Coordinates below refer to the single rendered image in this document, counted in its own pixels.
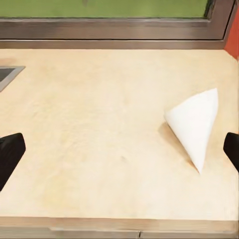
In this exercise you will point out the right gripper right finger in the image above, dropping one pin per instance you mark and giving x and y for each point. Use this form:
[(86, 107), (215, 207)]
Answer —
[(231, 148)]

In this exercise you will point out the drop in sink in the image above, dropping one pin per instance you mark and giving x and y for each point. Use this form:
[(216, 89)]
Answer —
[(8, 74)]

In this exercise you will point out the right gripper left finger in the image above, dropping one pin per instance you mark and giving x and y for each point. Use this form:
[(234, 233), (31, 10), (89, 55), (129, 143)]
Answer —
[(12, 148)]

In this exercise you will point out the fixed window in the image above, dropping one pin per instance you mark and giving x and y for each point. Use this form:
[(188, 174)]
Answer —
[(116, 24)]

